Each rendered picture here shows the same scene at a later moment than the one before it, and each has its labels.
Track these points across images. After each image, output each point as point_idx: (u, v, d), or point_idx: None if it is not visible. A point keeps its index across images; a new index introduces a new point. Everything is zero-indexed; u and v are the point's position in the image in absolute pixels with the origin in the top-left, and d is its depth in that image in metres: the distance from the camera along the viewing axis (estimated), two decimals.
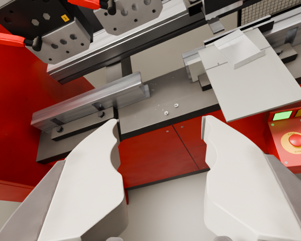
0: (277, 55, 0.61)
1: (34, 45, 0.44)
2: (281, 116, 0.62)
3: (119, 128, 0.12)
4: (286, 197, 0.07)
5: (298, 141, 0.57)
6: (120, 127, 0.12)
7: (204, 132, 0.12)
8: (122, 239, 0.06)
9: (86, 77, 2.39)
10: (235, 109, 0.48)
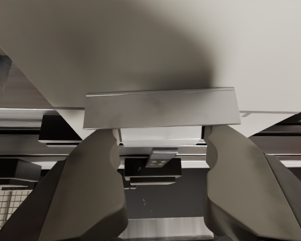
0: None
1: None
2: None
3: (119, 128, 0.12)
4: (286, 197, 0.07)
5: None
6: None
7: (204, 132, 0.12)
8: (122, 239, 0.06)
9: None
10: None
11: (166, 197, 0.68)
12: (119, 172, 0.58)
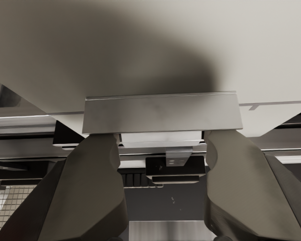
0: None
1: None
2: None
3: None
4: (286, 197, 0.07)
5: None
6: None
7: (204, 132, 0.12)
8: (122, 239, 0.06)
9: None
10: None
11: (195, 196, 0.66)
12: (145, 171, 0.58)
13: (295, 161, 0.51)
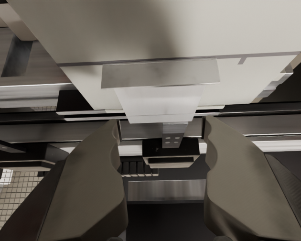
0: None
1: None
2: None
3: (119, 128, 0.12)
4: (286, 197, 0.07)
5: None
6: (120, 127, 0.12)
7: (204, 132, 0.12)
8: (122, 239, 0.06)
9: (299, 61, 1.75)
10: None
11: None
12: (141, 159, 0.60)
13: (284, 148, 0.53)
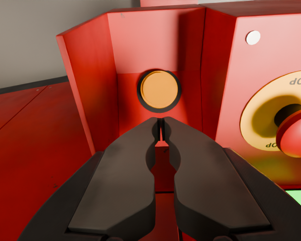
0: None
1: None
2: None
3: (159, 127, 0.12)
4: (247, 185, 0.07)
5: None
6: (159, 126, 0.12)
7: (164, 133, 0.12)
8: (122, 239, 0.06)
9: None
10: None
11: None
12: None
13: None
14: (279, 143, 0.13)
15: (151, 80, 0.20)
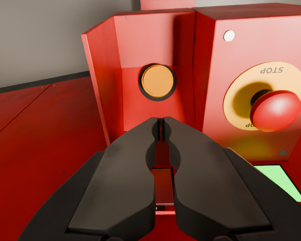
0: None
1: None
2: None
3: (159, 127, 0.12)
4: (247, 185, 0.07)
5: (281, 108, 0.15)
6: (159, 126, 0.12)
7: (164, 133, 0.12)
8: (122, 239, 0.06)
9: None
10: None
11: None
12: None
13: None
14: (252, 120, 0.17)
15: (151, 72, 0.23)
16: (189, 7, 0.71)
